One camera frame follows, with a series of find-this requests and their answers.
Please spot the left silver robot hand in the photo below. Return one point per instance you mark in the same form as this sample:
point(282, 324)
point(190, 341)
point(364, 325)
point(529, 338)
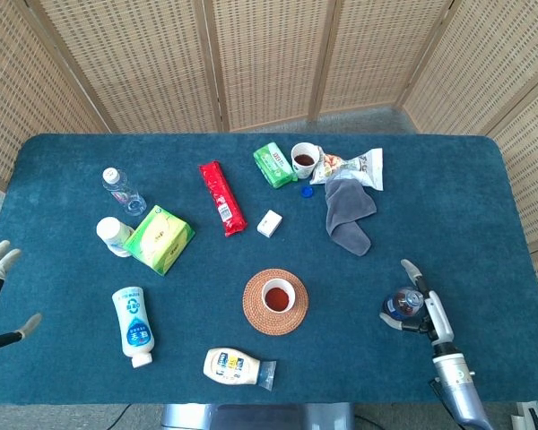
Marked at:
point(0, 264)

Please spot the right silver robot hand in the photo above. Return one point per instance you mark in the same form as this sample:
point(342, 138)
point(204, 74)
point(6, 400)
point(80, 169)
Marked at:
point(440, 318)

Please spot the small bottle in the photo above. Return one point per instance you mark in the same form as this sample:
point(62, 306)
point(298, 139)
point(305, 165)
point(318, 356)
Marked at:
point(401, 302)

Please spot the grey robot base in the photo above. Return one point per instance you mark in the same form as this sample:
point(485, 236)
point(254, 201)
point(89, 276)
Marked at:
point(251, 416)

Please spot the clear plastic water bottle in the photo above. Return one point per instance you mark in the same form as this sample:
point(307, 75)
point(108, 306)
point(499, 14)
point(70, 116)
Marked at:
point(123, 191)

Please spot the white blue squeeze bottle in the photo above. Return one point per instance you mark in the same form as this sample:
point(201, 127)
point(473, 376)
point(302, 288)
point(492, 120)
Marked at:
point(133, 322)

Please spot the white cup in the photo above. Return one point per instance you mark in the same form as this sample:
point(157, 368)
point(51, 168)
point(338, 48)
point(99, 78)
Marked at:
point(278, 298)

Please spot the blue bottle cap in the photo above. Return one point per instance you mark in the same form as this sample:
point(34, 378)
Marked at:
point(307, 192)

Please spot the small white cardboard box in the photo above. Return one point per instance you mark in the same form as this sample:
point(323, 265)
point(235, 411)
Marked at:
point(269, 223)

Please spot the leaf print paper cup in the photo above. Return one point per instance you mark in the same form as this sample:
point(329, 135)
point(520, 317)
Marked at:
point(305, 159)

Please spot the Hellmann's mayonnaise squeeze bottle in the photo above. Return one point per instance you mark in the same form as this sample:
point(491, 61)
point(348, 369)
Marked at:
point(231, 366)

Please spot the blue carpet table cover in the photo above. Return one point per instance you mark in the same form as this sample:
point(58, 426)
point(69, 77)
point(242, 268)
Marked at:
point(430, 215)

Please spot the white object on floor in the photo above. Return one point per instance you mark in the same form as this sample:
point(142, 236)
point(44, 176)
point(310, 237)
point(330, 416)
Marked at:
point(531, 414)

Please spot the grey microfibre cloth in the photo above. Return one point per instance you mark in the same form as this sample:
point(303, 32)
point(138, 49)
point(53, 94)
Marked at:
point(347, 215)

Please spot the green yellow tissue pack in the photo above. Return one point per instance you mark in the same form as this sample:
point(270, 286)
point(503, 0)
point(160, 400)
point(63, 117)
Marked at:
point(159, 239)

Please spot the white peanut snack bag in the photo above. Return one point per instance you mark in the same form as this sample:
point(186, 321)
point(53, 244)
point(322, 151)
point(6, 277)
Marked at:
point(363, 168)

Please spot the round woven rattan coaster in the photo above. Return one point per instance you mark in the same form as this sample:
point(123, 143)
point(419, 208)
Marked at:
point(253, 315)

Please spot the green wet wipes pack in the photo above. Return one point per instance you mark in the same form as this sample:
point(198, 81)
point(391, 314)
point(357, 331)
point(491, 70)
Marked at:
point(273, 165)

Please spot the red snack package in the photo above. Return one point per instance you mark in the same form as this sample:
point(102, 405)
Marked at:
point(222, 197)

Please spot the woven rattan folding screen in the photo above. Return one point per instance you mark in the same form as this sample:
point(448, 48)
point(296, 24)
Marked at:
point(139, 58)

